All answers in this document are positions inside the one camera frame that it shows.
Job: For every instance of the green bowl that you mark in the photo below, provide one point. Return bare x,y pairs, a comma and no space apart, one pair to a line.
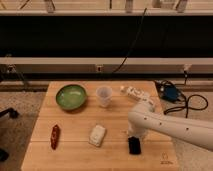
71,97

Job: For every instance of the blue power box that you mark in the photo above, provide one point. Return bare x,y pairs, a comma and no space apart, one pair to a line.
170,93

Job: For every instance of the black eraser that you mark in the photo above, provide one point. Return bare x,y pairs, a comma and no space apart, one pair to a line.
134,145

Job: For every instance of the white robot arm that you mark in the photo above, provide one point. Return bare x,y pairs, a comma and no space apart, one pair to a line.
197,132

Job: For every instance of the clear plastic cup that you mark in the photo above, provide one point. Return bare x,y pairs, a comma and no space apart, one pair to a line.
104,94

